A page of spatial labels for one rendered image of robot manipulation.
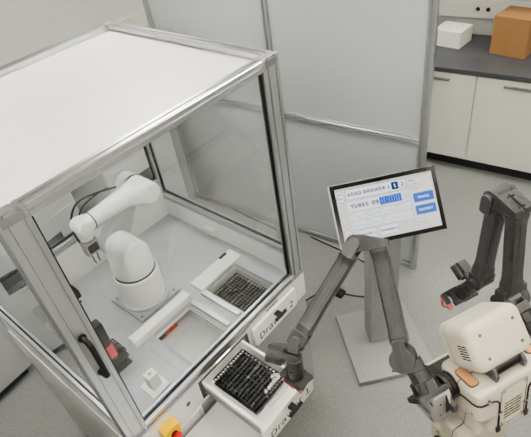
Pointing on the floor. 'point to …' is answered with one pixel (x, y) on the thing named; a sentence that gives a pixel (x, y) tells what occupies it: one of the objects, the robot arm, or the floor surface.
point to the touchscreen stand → (376, 328)
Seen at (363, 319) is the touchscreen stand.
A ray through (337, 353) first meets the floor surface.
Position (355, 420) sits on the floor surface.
